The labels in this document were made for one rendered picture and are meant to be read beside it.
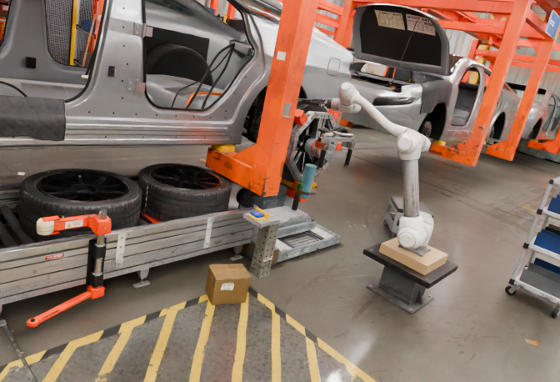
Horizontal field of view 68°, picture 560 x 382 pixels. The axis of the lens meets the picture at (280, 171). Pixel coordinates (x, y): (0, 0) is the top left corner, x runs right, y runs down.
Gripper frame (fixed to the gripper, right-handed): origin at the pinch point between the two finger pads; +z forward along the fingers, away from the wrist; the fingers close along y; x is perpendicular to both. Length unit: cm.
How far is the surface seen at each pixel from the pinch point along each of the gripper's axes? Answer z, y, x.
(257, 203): 23, -45, -70
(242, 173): 31, -54, -41
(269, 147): 8, -55, -16
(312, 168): -14, -27, -42
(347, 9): 71, 467, 10
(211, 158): 65, -38, -42
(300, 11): -5, -32, 68
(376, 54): 5, 389, -46
